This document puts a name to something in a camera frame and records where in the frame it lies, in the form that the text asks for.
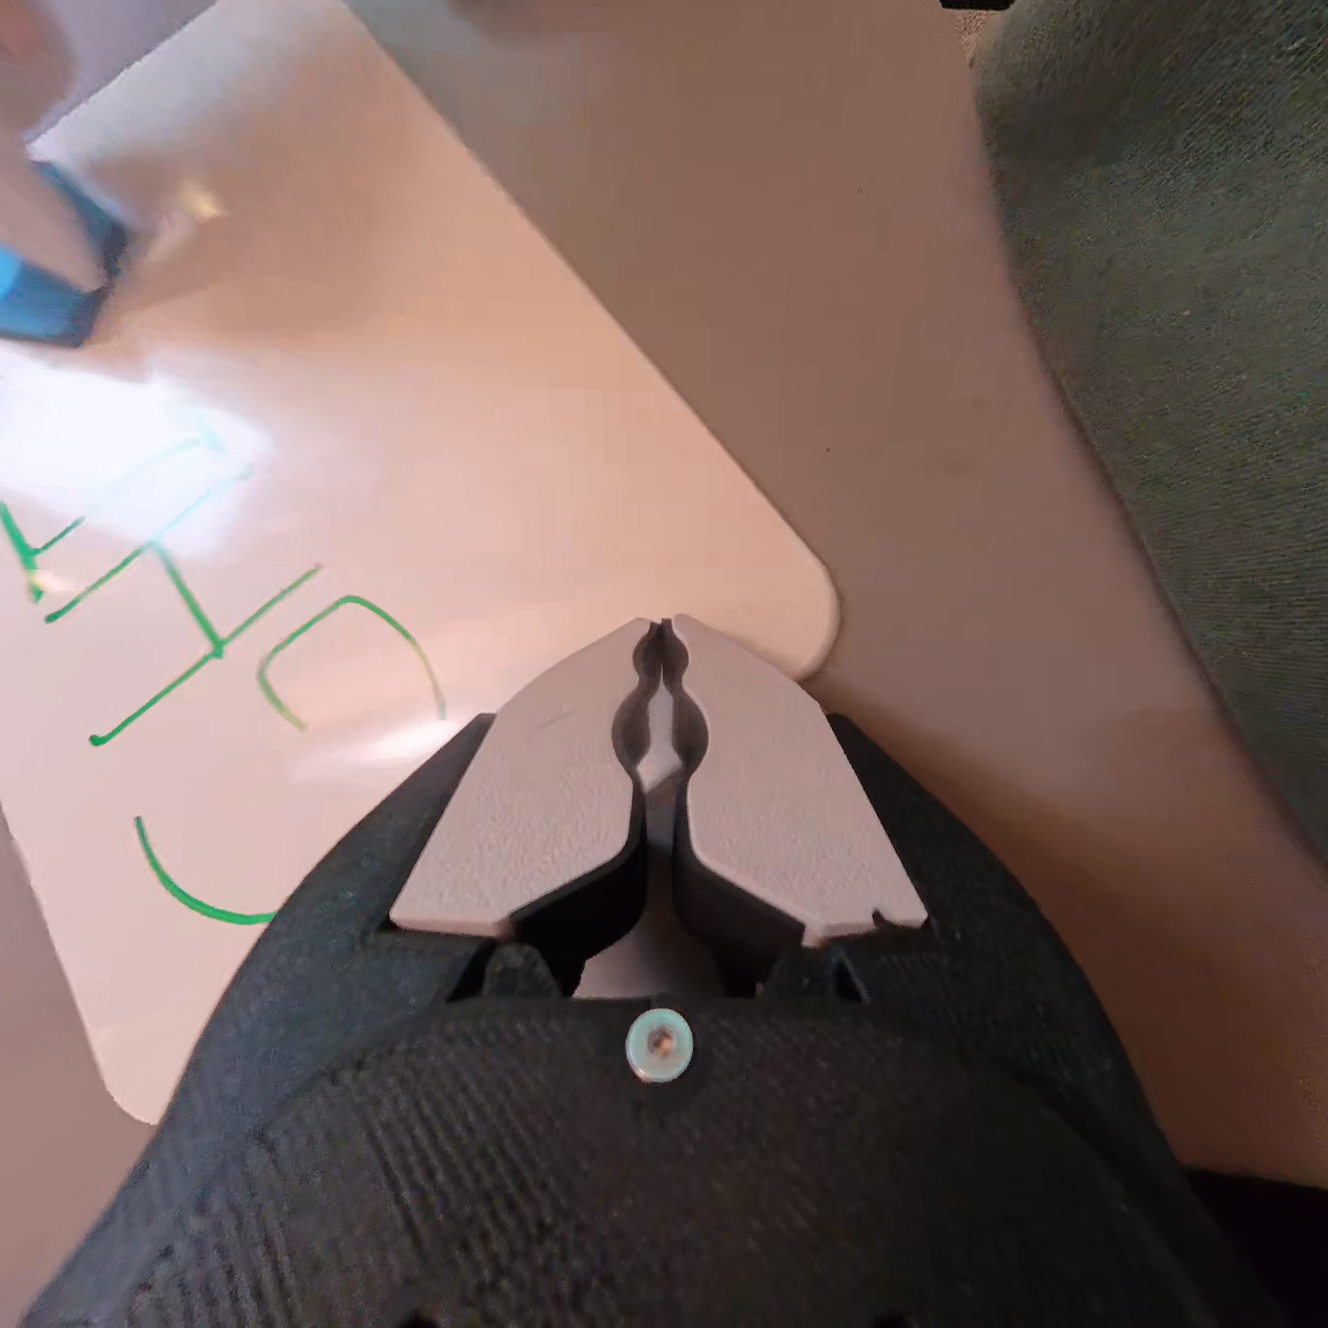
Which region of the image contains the green sweatshirt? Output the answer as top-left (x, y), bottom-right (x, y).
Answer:
top-left (972, 0), bottom-right (1328, 882)

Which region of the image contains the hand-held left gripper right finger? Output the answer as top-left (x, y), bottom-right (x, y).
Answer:
top-left (657, 615), bottom-right (931, 950)

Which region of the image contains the white whiteboard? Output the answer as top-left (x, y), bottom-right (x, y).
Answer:
top-left (0, 0), bottom-right (842, 1128)

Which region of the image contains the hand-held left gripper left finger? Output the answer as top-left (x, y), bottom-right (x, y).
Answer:
top-left (389, 617), bottom-right (670, 945)

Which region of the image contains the blue whiteboard eraser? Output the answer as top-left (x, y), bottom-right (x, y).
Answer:
top-left (0, 161), bottom-right (132, 349)

